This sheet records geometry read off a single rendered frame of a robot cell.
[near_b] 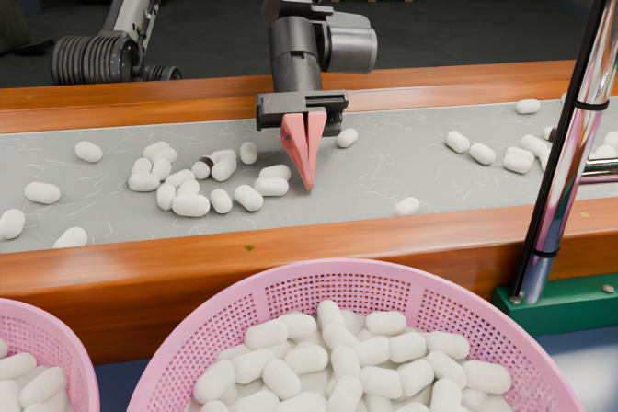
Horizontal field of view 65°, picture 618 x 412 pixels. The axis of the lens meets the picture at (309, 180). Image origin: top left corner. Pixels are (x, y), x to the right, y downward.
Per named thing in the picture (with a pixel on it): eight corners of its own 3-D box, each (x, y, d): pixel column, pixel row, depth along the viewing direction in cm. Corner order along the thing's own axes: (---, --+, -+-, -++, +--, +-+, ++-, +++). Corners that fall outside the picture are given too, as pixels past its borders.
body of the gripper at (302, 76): (350, 104, 53) (341, 47, 56) (257, 108, 52) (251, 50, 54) (340, 131, 59) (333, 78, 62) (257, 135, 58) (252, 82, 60)
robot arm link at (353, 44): (266, 7, 66) (278, -40, 58) (347, 13, 69) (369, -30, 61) (273, 86, 62) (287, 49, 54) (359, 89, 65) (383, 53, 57)
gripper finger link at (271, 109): (336, 174, 50) (325, 94, 53) (266, 179, 49) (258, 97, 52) (326, 196, 56) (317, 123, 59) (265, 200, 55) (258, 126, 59)
